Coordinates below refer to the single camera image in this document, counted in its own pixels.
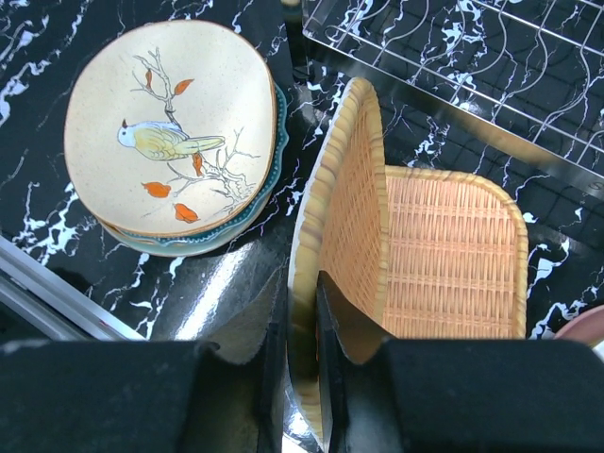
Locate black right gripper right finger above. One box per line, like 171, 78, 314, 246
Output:
316, 272, 603, 452

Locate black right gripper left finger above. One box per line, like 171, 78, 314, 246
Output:
1, 274, 287, 452

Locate woven bamboo tray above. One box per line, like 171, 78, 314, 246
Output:
287, 77, 389, 442
380, 166, 529, 339

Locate cream bird painted plate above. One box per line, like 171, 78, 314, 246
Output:
63, 20, 287, 243

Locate stainless steel dish rack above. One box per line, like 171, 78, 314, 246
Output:
301, 1, 603, 197

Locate pink rimmed plate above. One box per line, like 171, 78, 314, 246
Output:
554, 306, 604, 347

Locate teal scalloped plate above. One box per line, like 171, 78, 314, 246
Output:
99, 84, 289, 258

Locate aluminium frame rail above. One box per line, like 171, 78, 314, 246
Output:
1, 238, 144, 341

